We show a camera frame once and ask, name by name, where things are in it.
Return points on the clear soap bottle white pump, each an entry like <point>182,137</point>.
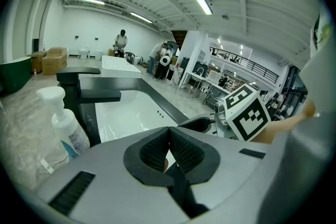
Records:
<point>71,133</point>

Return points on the white toilet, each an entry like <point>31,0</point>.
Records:
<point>84,53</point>
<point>98,55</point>

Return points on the person's grey floral shirt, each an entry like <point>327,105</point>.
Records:
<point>315,165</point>

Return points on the small cardboard box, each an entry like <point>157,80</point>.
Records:
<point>36,61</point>

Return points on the large cardboard box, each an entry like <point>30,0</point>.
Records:
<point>53,61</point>

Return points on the white power strip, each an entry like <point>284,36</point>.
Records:
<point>47,165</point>

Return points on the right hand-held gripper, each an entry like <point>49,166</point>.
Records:
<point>246,112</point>

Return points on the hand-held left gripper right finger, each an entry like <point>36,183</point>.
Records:
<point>236,170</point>

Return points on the black faucet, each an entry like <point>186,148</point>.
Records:
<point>78,91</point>

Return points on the person's right forearm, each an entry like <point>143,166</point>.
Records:
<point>281,127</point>

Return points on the white sink basin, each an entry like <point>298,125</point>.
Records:
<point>126,115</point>

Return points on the dark bathtub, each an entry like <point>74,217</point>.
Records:
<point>14,76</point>

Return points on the black balcony railing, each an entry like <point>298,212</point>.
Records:
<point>246,63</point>

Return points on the white display table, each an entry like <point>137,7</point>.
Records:
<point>199,78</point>

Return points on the white round backpack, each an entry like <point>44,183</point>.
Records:
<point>165,61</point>

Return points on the black vanity cabinet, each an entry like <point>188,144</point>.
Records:
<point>155,97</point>

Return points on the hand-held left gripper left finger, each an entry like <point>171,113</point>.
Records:
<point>110,178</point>

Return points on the white bathtub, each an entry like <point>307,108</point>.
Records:
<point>118,66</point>

